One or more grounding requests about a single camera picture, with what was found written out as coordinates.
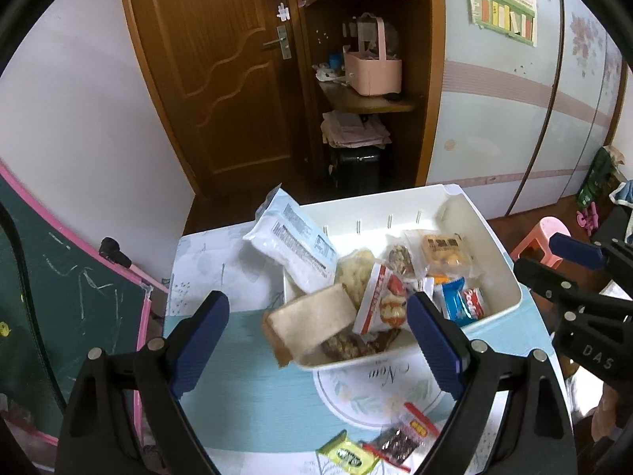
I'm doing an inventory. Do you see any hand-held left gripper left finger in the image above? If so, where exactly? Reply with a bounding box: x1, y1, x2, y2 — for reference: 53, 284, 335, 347
57, 291, 231, 475

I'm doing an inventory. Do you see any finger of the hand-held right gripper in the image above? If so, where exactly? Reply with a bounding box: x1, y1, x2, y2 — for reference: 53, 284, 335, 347
549, 232, 633, 278
513, 256, 601, 317

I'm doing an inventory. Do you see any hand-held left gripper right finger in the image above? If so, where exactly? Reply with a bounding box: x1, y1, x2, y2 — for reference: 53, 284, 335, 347
406, 292, 577, 475

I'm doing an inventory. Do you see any white plastic storage bin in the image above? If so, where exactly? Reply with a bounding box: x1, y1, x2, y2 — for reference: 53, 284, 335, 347
282, 184, 524, 372

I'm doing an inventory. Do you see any yellow mini cakes packet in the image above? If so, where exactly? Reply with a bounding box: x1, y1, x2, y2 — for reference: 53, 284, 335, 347
406, 229, 474, 278

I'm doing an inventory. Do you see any brown nut bar packet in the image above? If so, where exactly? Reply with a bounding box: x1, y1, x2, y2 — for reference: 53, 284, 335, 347
383, 242, 419, 278

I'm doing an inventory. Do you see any pale yellow pastry packet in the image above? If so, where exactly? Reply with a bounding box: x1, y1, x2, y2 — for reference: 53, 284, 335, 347
336, 249, 379, 308

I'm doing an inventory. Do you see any sandwich bread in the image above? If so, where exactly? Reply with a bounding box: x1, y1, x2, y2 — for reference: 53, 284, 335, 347
261, 282, 358, 368

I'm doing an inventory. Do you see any large white blue-label packet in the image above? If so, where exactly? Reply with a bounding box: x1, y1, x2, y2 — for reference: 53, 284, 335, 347
242, 187, 339, 294

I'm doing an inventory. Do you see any pink plastic stool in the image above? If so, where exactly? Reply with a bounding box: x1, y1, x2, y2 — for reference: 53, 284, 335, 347
509, 217, 572, 263

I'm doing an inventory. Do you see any blue snack packet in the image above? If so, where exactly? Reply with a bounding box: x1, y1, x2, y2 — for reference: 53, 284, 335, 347
434, 277, 488, 327

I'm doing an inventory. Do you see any red and white snack packet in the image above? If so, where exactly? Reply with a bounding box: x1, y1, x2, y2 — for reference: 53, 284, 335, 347
352, 262, 411, 336

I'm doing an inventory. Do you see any blue cloth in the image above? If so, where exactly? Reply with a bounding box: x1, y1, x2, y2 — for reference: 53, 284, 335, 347
608, 180, 633, 209

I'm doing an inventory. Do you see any clear red-label snack packet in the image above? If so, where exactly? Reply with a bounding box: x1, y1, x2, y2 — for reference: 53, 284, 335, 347
390, 402, 441, 439

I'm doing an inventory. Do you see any dark brown snack packet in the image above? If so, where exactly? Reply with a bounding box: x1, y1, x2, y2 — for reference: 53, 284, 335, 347
320, 327, 401, 362

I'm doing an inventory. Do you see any dark red snack packet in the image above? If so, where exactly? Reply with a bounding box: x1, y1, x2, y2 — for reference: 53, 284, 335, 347
363, 426, 421, 473

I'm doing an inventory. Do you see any black knob clamp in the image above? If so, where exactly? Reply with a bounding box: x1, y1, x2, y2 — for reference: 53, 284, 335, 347
99, 237, 133, 268

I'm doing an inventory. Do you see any green snack packet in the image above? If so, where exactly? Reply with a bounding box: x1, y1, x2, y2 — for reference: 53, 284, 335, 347
316, 430, 381, 475

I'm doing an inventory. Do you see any pale floral wardrobe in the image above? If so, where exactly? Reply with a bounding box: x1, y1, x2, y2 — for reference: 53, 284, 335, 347
425, 0, 629, 219

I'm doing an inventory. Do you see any green pink-framed chalkboard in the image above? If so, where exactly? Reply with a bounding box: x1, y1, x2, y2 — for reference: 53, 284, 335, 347
0, 161, 169, 451

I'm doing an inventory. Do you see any black suitcase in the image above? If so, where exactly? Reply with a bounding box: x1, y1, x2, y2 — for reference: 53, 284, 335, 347
329, 144, 391, 196

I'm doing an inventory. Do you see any folded pink cloth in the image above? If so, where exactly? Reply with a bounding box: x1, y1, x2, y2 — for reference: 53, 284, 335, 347
320, 110, 392, 148

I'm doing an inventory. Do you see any wooden corner shelf unit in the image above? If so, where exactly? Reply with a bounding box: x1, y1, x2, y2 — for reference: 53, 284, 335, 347
292, 0, 446, 194

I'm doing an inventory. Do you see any brown wooden door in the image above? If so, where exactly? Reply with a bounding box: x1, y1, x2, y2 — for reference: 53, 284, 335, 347
117, 0, 317, 199

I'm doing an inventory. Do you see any small shelf clutter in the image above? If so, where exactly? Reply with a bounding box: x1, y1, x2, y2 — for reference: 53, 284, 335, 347
311, 52, 349, 85

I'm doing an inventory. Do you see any colourful wall poster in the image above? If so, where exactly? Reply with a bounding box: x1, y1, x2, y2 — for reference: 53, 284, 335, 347
462, 0, 539, 48

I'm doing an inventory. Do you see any pink handled basket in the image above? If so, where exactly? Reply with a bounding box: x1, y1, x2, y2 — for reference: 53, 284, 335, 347
343, 16, 404, 97

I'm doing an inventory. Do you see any silver door handle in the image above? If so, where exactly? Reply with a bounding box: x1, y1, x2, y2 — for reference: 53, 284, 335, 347
262, 25, 294, 61

